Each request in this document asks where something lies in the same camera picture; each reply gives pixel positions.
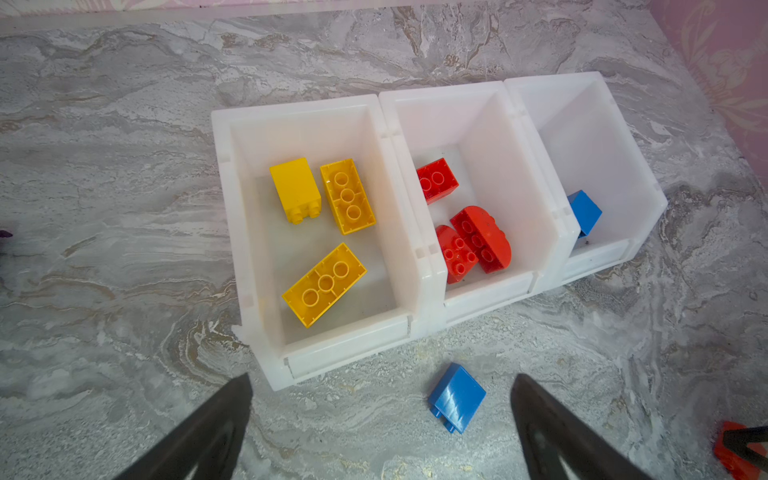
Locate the red lego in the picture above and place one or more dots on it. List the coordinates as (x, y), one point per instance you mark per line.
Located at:
(738, 475)
(459, 258)

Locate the yellow long lego brick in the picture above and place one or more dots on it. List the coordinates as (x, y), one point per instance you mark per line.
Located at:
(346, 196)

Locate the yellow square lego brick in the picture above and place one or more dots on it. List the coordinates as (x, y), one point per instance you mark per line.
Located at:
(297, 190)

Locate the white bin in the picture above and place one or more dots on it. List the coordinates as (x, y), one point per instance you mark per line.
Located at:
(388, 306)
(488, 139)
(593, 152)

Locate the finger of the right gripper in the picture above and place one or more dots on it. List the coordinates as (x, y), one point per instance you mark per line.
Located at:
(743, 448)

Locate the blue square lego brick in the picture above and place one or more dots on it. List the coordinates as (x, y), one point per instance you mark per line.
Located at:
(456, 398)

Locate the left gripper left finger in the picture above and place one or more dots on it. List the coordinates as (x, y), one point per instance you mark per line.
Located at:
(207, 444)

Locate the red arch lego brick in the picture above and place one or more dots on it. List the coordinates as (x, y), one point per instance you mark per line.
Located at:
(484, 237)

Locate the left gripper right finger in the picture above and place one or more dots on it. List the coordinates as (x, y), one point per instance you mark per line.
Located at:
(552, 437)

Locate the blue lego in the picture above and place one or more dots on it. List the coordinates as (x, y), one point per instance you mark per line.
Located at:
(586, 211)

